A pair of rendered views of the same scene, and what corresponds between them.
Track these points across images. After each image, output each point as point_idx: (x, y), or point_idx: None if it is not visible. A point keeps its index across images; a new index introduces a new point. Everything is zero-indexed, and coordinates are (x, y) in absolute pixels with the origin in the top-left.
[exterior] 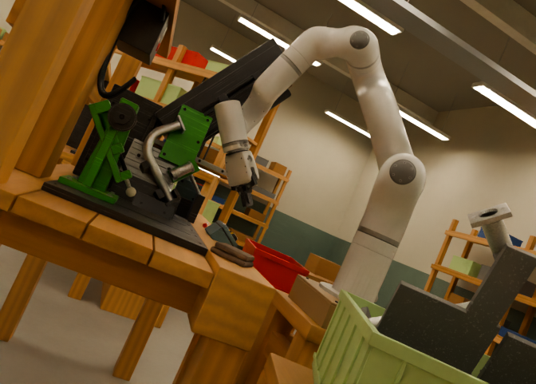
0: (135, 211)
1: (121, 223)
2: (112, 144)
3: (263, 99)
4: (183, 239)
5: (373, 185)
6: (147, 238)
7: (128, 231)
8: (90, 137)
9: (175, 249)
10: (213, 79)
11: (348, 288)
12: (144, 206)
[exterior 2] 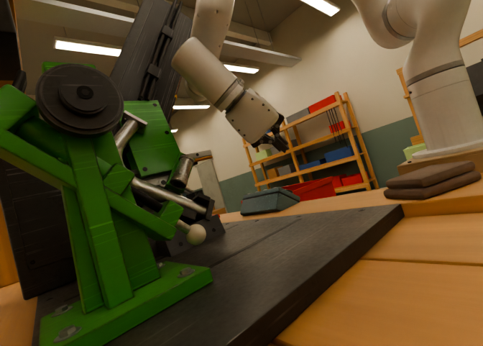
0: (221, 255)
1: (341, 301)
2: (102, 178)
3: (223, 18)
4: (382, 220)
5: (424, 16)
6: (451, 271)
7: (474, 307)
8: (11, 229)
9: (466, 238)
10: (123, 57)
11: (473, 131)
12: (188, 244)
